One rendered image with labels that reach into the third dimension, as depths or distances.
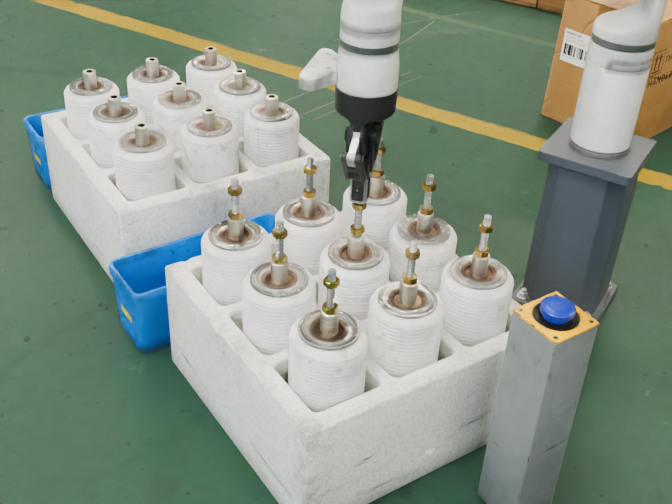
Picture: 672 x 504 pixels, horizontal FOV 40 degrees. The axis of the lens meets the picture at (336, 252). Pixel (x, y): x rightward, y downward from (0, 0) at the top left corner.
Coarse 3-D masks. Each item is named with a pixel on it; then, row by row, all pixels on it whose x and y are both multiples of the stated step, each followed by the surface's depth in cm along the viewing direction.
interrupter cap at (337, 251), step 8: (336, 240) 125; (344, 240) 126; (368, 240) 126; (328, 248) 124; (336, 248) 124; (344, 248) 124; (368, 248) 124; (376, 248) 124; (328, 256) 123; (336, 256) 122; (344, 256) 123; (368, 256) 123; (376, 256) 123; (336, 264) 121; (344, 264) 121; (352, 264) 121; (360, 264) 121; (368, 264) 121; (376, 264) 121
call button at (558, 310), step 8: (552, 296) 104; (544, 304) 103; (552, 304) 103; (560, 304) 103; (568, 304) 103; (544, 312) 102; (552, 312) 102; (560, 312) 102; (568, 312) 102; (552, 320) 102; (560, 320) 102; (568, 320) 102
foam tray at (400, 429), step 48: (192, 288) 127; (192, 336) 130; (240, 336) 119; (192, 384) 136; (240, 384) 119; (384, 384) 113; (432, 384) 114; (480, 384) 121; (240, 432) 124; (288, 432) 110; (336, 432) 108; (384, 432) 114; (432, 432) 120; (480, 432) 127; (288, 480) 114; (336, 480) 113; (384, 480) 119
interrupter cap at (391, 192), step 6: (384, 180) 140; (384, 186) 138; (390, 186) 138; (396, 186) 138; (384, 192) 137; (390, 192) 137; (396, 192) 137; (372, 198) 135; (378, 198) 135; (384, 198) 135; (390, 198) 135; (396, 198) 135; (372, 204) 134; (378, 204) 134; (384, 204) 134
